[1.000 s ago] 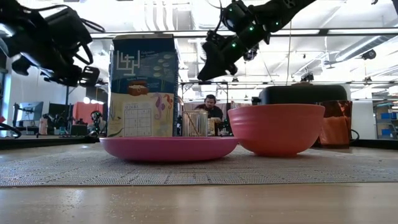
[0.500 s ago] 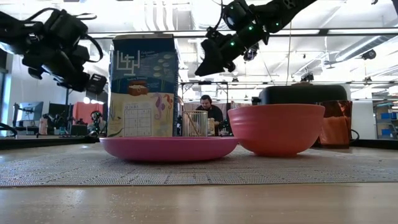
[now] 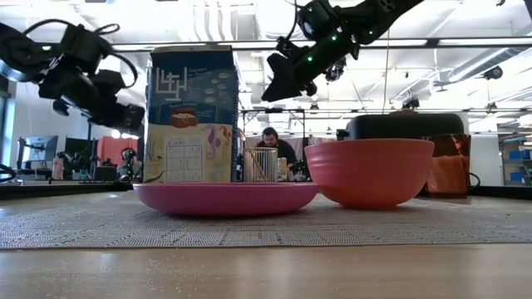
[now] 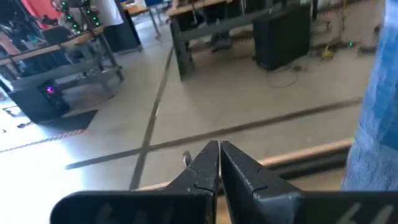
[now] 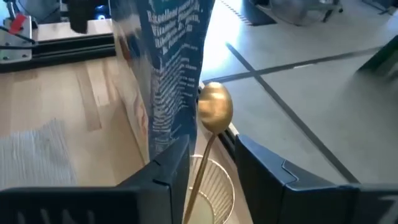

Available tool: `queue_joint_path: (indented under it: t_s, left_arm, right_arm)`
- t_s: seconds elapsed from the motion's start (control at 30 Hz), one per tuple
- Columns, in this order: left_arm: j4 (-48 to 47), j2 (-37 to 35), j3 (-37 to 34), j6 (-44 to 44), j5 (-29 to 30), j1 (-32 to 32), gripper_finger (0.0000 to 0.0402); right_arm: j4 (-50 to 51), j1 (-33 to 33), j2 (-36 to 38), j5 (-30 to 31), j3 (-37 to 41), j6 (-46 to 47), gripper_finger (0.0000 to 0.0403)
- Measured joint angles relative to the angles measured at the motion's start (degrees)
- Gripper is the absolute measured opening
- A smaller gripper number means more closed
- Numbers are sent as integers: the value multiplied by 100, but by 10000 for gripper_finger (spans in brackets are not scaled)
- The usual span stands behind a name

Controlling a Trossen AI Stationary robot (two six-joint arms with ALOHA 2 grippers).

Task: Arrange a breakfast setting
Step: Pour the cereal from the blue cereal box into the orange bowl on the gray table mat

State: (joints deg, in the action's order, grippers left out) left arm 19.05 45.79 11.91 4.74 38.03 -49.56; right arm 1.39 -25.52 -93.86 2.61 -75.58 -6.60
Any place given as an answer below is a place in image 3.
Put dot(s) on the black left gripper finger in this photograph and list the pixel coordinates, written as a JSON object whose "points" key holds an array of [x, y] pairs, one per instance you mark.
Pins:
{"points": [[112, 116], [140, 118]]}

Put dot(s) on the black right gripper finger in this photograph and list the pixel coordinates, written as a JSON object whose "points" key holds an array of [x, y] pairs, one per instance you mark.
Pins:
{"points": [[287, 79]]}

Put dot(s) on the blue cereal box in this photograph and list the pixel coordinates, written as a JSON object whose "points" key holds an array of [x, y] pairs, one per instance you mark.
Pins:
{"points": [[191, 124]]}

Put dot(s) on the pink plastic plate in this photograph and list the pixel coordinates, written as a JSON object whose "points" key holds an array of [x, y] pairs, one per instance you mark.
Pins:
{"points": [[224, 199]]}

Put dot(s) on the coral red bowl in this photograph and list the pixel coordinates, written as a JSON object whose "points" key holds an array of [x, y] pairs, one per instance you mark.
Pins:
{"points": [[370, 174]]}

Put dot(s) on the grey woven placemat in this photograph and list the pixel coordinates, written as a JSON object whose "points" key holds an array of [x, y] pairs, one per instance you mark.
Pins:
{"points": [[266, 232]]}

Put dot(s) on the orange translucent glass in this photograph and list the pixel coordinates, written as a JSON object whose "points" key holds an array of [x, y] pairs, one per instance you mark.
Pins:
{"points": [[453, 166]]}

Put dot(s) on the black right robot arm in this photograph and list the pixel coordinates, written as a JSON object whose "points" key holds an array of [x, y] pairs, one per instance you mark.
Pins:
{"points": [[382, 12]]}

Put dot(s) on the coral cloth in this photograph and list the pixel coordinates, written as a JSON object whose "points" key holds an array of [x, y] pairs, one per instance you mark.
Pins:
{"points": [[112, 147]]}

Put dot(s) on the person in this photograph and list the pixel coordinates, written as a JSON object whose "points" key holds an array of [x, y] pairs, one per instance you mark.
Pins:
{"points": [[274, 139]]}

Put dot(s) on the computer monitor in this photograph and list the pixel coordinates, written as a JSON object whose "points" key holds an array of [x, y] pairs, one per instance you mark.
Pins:
{"points": [[39, 148]]}

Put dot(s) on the black toaster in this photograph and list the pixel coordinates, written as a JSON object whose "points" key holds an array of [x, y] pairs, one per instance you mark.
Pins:
{"points": [[415, 124]]}

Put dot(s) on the blue storage bin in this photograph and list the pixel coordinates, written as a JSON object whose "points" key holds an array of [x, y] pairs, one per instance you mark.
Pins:
{"points": [[519, 155], [517, 177]]}

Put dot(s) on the black ceiling-mounted camera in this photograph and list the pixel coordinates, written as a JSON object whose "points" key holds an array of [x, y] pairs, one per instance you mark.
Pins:
{"points": [[337, 72], [493, 73], [411, 103]]}

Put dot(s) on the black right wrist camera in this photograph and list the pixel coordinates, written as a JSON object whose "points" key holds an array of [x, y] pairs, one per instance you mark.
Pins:
{"points": [[311, 21]]}

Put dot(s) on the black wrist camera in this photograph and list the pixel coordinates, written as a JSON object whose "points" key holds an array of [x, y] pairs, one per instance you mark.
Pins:
{"points": [[311, 21], [85, 43]]}

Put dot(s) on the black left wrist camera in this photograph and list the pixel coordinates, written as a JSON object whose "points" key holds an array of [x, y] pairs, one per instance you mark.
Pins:
{"points": [[85, 43]]}

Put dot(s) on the black aluminium table frame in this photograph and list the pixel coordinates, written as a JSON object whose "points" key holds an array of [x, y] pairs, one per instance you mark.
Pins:
{"points": [[62, 191]]}

